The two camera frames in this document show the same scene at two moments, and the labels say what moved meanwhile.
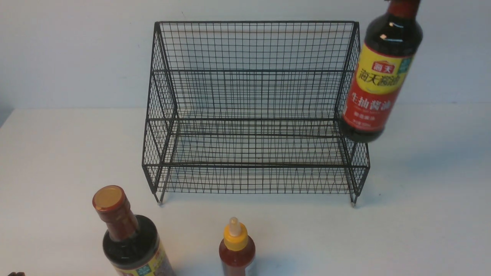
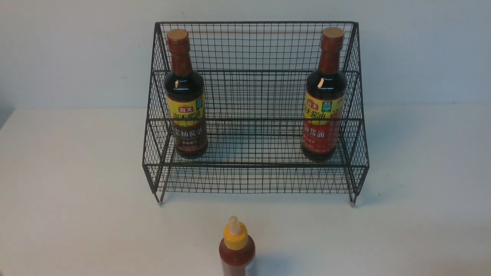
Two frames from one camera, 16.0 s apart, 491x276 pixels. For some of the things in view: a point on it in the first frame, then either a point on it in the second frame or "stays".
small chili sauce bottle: x=237 y=250 stays
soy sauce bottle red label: x=391 y=43 -> x=325 y=101
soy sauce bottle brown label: x=132 y=247 -> x=185 y=91
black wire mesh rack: x=252 y=108 stays
